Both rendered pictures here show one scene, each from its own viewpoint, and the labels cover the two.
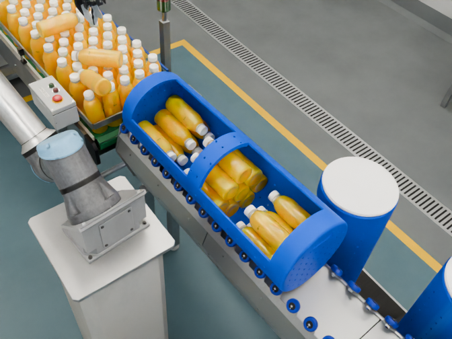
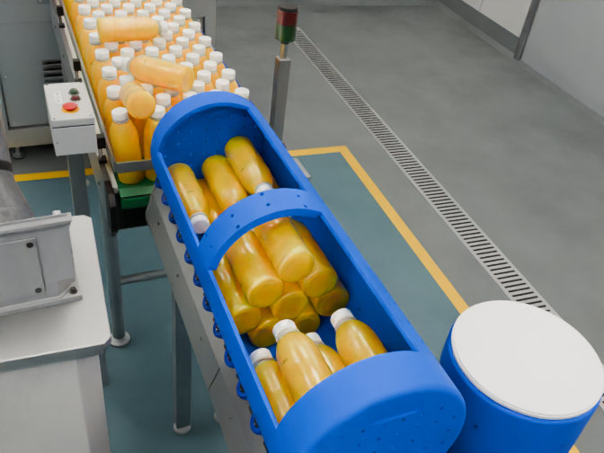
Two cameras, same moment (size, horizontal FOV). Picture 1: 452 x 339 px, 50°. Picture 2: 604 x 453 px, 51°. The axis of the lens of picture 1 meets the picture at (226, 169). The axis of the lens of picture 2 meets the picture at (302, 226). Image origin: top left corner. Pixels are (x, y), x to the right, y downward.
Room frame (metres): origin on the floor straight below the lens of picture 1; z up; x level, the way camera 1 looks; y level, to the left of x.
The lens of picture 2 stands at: (0.24, -0.29, 1.87)
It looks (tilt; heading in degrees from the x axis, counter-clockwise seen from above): 37 degrees down; 16
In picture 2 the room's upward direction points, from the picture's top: 8 degrees clockwise
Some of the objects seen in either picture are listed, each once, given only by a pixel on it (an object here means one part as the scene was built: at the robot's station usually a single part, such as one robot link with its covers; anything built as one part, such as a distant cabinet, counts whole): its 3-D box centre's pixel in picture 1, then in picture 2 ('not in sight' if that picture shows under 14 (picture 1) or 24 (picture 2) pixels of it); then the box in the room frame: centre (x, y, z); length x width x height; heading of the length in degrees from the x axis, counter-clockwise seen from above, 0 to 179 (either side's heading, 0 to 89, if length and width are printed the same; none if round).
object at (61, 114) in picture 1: (54, 102); (70, 117); (1.42, 0.70, 1.05); 0.20 x 0.10 x 0.10; 43
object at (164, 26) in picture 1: (167, 109); (269, 202); (2.00, 0.35, 0.55); 0.04 x 0.04 x 1.10; 43
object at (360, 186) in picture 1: (360, 185); (526, 354); (1.16, -0.49, 1.03); 0.28 x 0.28 x 0.01
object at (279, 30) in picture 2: (163, 3); (286, 31); (2.00, 0.35, 1.18); 0.06 x 0.06 x 0.05
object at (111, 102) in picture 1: (111, 105); (157, 145); (1.50, 0.49, 0.99); 0.07 x 0.07 x 0.19
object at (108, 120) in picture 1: (136, 107); (193, 159); (1.53, 0.40, 0.96); 0.40 x 0.01 x 0.03; 133
